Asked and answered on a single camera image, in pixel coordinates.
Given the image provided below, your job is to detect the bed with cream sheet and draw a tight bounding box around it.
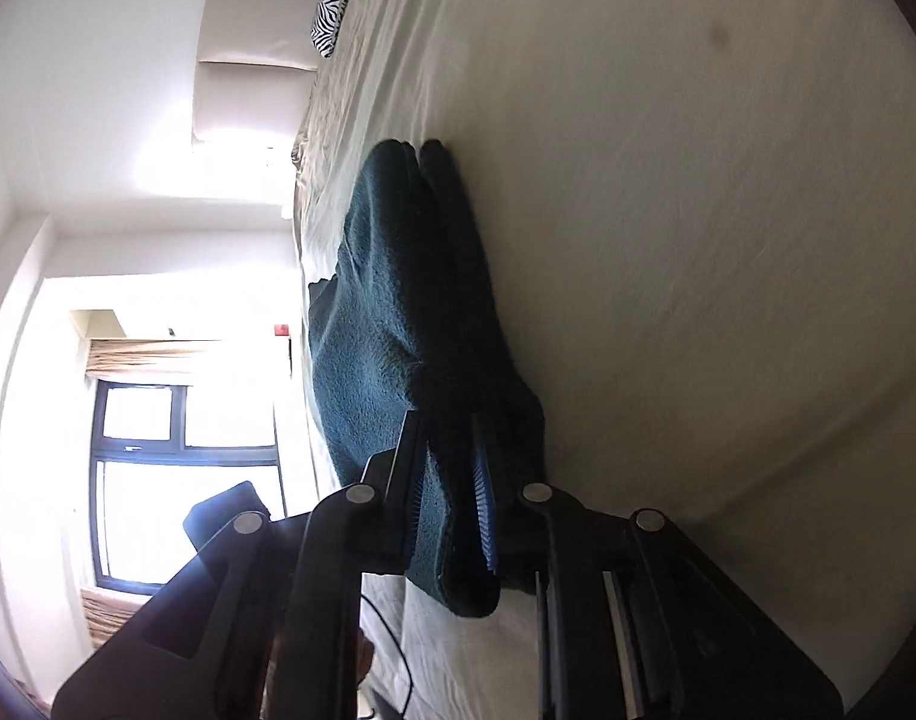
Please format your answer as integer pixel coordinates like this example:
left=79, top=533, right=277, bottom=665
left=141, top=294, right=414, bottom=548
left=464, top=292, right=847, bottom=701
left=287, top=0, right=916, bottom=720

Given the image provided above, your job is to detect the black cable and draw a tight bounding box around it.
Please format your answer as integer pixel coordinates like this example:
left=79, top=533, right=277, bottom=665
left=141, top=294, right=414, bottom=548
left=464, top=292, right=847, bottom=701
left=359, top=591, right=418, bottom=720

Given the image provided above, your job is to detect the dark framed window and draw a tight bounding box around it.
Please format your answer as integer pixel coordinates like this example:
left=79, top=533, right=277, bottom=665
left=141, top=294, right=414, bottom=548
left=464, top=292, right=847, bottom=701
left=89, top=379, right=288, bottom=590

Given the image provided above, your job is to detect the black flat object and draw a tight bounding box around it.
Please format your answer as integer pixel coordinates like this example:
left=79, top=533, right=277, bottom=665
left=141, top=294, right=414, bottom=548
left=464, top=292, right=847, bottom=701
left=183, top=480, right=280, bottom=552

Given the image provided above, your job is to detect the teal knit sweater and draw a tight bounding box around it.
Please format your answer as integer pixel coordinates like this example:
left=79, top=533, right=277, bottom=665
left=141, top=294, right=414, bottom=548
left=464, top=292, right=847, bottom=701
left=306, top=137, right=546, bottom=620

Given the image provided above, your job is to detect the beige curtain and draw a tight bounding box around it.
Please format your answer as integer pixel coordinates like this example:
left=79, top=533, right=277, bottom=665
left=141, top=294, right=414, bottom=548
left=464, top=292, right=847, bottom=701
left=79, top=586, right=150, bottom=647
left=83, top=337, right=230, bottom=385

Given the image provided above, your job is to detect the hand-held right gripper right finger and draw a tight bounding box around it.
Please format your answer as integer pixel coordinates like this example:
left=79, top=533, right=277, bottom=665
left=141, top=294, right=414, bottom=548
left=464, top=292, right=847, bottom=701
left=470, top=412, right=846, bottom=720

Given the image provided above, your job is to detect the cream padded headboard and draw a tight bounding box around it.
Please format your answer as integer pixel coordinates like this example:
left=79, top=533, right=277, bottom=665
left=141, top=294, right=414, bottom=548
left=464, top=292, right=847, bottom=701
left=191, top=0, right=354, bottom=149

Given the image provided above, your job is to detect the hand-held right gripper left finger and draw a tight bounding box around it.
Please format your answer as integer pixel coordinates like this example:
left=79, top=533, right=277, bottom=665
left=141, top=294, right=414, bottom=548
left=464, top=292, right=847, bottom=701
left=51, top=409, right=427, bottom=720

